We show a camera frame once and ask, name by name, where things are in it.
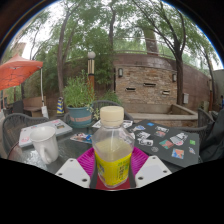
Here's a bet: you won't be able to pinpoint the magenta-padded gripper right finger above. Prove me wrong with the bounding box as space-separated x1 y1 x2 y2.
128 146 173 188

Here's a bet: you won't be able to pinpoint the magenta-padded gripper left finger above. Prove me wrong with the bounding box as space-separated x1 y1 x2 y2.
54 147 99 190

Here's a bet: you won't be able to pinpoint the yellow-labelled clear drink bottle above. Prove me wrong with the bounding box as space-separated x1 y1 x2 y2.
91 105 135 189

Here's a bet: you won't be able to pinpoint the flat round red coaster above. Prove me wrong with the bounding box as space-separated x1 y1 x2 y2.
94 174 138 192

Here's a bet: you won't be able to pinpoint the small colourful card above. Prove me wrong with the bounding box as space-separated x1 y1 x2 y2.
69 132 93 145

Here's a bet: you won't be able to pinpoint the black laptop with stickers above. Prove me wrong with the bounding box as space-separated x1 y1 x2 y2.
128 119 200 169

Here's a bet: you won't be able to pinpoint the white ceramic mug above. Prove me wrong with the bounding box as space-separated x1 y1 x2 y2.
29 125 60 165

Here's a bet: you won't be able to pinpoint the silver laptop with stickers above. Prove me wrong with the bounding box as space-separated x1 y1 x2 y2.
18 118 74 148

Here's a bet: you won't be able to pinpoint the white printed booklet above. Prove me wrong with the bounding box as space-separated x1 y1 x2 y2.
91 119 134 130

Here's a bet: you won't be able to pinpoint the green plant in teal pot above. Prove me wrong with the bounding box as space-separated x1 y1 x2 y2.
63 71 98 128

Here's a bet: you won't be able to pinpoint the black jacket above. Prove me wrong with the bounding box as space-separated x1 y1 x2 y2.
199 116 224 163

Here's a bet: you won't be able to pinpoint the yellow and blue striped cone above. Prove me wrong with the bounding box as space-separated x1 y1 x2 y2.
56 96 65 115

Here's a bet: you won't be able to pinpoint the wooden bench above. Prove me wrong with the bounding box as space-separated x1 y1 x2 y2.
22 96 44 114

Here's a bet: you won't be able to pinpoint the dark patio chairs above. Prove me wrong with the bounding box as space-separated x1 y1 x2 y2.
3 99 24 116

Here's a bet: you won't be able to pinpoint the orange canopy tent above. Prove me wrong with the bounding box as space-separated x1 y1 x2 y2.
0 54 44 91

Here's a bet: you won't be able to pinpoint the grey wall utility box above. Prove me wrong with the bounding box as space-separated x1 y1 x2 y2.
182 92 190 105

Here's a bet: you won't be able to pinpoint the wooden lamp post with globe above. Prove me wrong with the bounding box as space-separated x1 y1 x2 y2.
86 50 97 91

